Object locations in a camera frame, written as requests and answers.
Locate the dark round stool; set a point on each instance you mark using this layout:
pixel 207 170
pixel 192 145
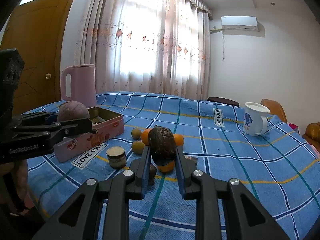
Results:
pixel 223 100

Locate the brown sugarcane cylinder piece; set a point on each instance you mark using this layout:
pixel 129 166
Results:
pixel 116 157

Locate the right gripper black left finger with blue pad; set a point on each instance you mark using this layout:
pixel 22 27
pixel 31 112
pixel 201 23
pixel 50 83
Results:
pixel 79 217

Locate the pink metal tin box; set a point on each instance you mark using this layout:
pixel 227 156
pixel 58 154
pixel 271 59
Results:
pixel 108 124

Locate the wooden door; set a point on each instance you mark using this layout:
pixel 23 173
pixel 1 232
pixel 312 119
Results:
pixel 35 30

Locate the sheer floral curtain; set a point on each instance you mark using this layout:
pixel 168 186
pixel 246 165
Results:
pixel 150 46

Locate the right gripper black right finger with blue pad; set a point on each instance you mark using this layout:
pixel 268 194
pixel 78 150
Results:
pixel 245 217

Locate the blue plaid tablecloth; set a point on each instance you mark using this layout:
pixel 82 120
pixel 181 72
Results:
pixel 280 168

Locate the white air conditioner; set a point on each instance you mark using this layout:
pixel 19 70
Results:
pixel 246 23

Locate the purple round fruit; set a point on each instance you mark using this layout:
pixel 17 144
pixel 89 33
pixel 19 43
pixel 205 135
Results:
pixel 72 110

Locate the pink plastic pitcher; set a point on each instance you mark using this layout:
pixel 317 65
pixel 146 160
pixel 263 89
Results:
pixel 82 86

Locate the white enamel mug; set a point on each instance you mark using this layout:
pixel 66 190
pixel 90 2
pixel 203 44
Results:
pixel 255 119

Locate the dark brown wrinkled fruit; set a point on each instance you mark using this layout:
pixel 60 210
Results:
pixel 162 145

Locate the brown leather sofa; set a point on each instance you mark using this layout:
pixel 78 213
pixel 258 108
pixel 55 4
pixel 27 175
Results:
pixel 312 135

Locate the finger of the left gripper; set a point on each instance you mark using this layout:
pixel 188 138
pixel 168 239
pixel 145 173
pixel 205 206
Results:
pixel 37 118
pixel 71 129

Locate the small dark fruit piece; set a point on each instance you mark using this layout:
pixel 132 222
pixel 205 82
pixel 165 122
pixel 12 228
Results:
pixel 152 174

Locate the orange wooden chair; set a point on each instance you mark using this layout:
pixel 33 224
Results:
pixel 275 108

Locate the small green-brown fruit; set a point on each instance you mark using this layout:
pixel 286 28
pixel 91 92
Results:
pixel 136 133
pixel 138 147

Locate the brass door knob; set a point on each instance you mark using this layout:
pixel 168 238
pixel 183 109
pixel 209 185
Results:
pixel 48 76

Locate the orange fruit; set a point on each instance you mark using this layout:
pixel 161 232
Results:
pixel 179 139
pixel 166 168
pixel 144 136

